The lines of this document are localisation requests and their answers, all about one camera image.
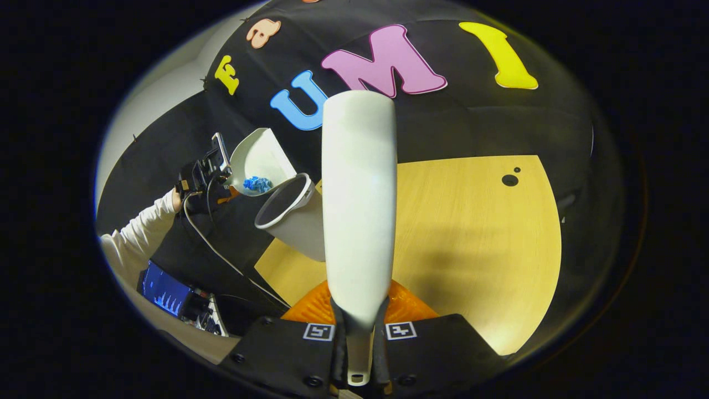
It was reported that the open laptop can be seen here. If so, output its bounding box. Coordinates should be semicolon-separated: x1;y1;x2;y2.
137;260;229;337

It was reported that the grey cable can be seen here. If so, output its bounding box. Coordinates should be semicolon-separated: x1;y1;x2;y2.
182;191;291;309

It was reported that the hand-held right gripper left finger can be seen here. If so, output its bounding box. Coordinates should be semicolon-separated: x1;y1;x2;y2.
219;280;340;391

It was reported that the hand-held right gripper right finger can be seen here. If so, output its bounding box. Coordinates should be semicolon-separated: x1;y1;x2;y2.
377;280;507;391

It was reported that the white garbage bin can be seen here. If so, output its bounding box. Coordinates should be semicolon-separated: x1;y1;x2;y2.
254;173;327;263

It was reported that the white dustpan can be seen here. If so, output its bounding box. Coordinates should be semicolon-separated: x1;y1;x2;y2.
227;127;298;197

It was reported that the small white broom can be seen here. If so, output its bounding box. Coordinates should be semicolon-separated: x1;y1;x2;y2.
321;90;398;387

